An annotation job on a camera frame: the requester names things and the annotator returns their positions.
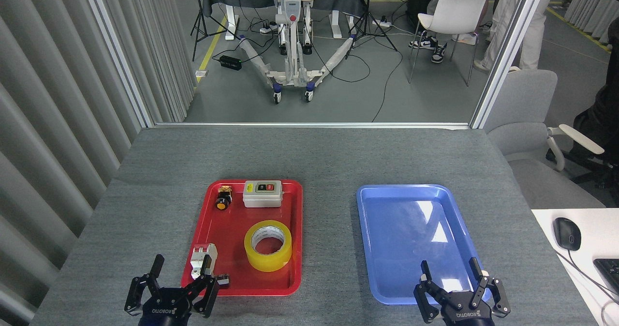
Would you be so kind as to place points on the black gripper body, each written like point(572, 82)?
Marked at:
point(164, 310)
point(464, 312)

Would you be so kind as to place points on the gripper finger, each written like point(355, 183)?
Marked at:
point(138, 292)
point(494, 297)
point(426, 297)
point(205, 292)

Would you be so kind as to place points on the yellow tape roll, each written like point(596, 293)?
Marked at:
point(266, 264)

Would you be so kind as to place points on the small black block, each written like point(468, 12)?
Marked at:
point(223, 280)

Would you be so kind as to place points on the white red circuit breaker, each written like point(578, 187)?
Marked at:
point(197, 260)

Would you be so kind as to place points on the blue plastic tray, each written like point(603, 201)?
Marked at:
point(401, 239)

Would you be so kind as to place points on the red plastic tray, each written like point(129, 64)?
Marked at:
point(232, 229)

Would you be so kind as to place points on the orange push button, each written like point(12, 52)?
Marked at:
point(223, 201)

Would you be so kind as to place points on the black computer mouse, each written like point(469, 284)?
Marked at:
point(567, 234)

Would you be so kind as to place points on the black keyboard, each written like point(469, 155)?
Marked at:
point(610, 273)

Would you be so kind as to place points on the white desk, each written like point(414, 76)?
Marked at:
point(595, 229)

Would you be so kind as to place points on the black office chair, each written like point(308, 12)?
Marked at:
point(602, 127)

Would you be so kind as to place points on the grey office chair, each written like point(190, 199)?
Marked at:
point(527, 98)

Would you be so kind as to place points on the black power adapter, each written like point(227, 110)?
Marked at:
point(230, 62)

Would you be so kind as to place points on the white power strip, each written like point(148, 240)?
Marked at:
point(382, 23)
point(267, 28)

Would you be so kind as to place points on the white wheeled stand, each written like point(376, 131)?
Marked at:
point(291, 26)

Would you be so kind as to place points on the white plastic chair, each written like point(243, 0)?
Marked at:
point(454, 11)

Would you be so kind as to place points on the black tripod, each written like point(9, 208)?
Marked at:
point(367, 7)
point(197, 2)

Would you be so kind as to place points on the grey two-button switch box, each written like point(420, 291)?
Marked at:
point(261, 199)

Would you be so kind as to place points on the silver aluminium rail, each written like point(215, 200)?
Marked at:
point(309, 125)

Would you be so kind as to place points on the small white floor bracket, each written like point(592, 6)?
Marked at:
point(201, 74)

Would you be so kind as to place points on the silver aluminium post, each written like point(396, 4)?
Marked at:
point(508, 50)
point(116, 50)

